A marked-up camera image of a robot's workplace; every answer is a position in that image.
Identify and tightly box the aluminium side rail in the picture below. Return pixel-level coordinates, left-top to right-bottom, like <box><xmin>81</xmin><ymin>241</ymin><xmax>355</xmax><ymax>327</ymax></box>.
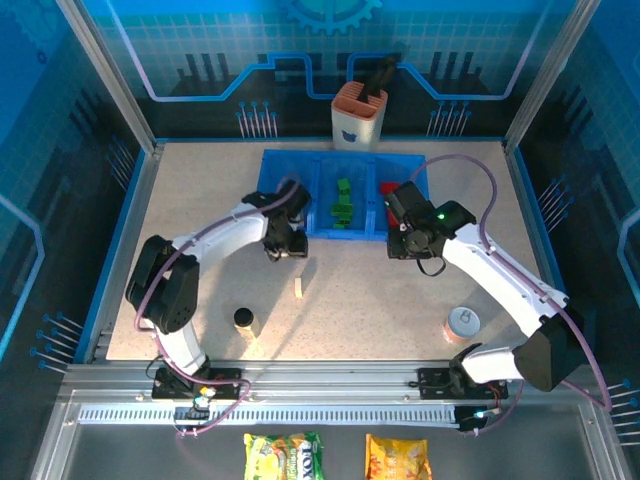
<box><xmin>502</xmin><ymin>139</ymin><xmax>589</xmax><ymax>364</ymax></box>
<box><xmin>94</xmin><ymin>142</ymin><xmax>166</xmax><ymax>364</ymax></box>

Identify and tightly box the orange snack bag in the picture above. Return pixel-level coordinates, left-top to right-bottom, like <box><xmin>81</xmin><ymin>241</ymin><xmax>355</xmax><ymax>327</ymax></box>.
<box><xmin>364</xmin><ymin>432</ymin><xmax>434</xmax><ymax>480</ymax></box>

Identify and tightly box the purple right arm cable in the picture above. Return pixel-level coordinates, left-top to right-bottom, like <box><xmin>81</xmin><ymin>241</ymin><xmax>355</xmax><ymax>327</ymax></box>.
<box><xmin>407</xmin><ymin>153</ymin><xmax>614</xmax><ymax>439</ymax></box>

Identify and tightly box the green yellow snack bag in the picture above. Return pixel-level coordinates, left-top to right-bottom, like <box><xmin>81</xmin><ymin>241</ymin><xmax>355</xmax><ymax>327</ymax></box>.
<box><xmin>243</xmin><ymin>431</ymin><xmax>325</xmax><ymax>480</ymax></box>

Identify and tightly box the blue three-compartment plastic bin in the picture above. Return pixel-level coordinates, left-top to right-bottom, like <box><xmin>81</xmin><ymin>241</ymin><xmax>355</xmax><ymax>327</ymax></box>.
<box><xmin>256</xmin><ymin>148</ymin><xmax>432</xmax><ymax>241</ymax></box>

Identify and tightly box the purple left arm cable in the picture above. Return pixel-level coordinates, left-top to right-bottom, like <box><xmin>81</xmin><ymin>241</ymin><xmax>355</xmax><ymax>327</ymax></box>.
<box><xmin>134</xmin><ymin>172</ymin><xmax>304</xmax><ymax>439</ymax></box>

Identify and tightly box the aluminium frame post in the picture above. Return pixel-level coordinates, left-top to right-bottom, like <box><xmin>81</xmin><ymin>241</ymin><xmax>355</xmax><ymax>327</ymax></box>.
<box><xmin>54</xmin><ymin>0</ymin><xmax>166</xmax><ymax>154</ymax></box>
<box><xmin>502</xmin><ymin>0</ymin><xmax>589</xmax><ymax>154</ymax></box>

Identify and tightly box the aluminium front rail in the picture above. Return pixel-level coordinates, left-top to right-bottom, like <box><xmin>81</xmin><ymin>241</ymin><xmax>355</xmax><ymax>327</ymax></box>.
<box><xmin>62</xmin><ymin>360</ymin><xmax>599</xmax><ymax>401</ymax></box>

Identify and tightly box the jar with black lid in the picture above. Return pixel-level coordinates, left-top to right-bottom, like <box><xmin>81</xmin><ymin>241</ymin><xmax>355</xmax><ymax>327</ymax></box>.
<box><xmin>233</xmin><ymin>307</ymin><xmax>263</xmax><ymax>342</ymax></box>

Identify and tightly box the thin black cable loop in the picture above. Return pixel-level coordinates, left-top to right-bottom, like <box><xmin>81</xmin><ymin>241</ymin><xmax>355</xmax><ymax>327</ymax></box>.
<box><xmin>416</xmin><ymin>252</ymin><xmax>448</xmax><ymax>277</ymax></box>

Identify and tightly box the tin can with pull tab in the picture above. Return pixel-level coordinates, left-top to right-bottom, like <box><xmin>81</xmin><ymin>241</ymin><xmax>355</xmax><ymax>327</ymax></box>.
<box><xmin>442</xmin><ymin>305</ymin><xmax>482</xmax><ymax>345</ymax></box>

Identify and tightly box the black knife handle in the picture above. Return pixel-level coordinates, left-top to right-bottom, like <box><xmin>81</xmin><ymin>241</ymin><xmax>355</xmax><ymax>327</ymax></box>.
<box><xmin>360</xmin><ymin>49</ymin><xmax>407</xmax><ymax>101</ymax></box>

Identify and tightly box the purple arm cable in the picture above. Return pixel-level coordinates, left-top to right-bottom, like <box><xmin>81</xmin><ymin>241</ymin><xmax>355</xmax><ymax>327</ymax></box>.
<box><xmin>134</xmin><ymin>172</ymin><xmax>304</xmax><ymax>439</ymax></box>
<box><xmin>407</xmin><ymin>153</ymin><xmax>614</xmax><ymax>439</ymax></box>

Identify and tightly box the slotted grey cable duct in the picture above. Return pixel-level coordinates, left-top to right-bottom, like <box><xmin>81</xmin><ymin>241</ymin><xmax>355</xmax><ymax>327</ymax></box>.
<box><xmin>78</xmin><ymin>403</ymin><xmax>462</xmax><ymax>427</ymax></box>

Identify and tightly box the white knife block orange top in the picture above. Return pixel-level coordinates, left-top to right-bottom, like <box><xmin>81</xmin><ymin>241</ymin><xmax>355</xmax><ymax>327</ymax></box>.
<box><xmin>330</xmin><ymin>82</ymin><xmax>390</xmax><ymax>153</ymax></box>

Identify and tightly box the small cable hub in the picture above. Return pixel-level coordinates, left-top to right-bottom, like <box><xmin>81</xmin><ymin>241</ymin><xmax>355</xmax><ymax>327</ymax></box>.
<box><xmin>174</xmin><ymin>387</ymin><xmax>216</xmax><ymax>436</ymax></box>
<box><xmin>457</xmin><ymin>404</ymin><xmax>501</xmax><ymax>434</ymax></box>

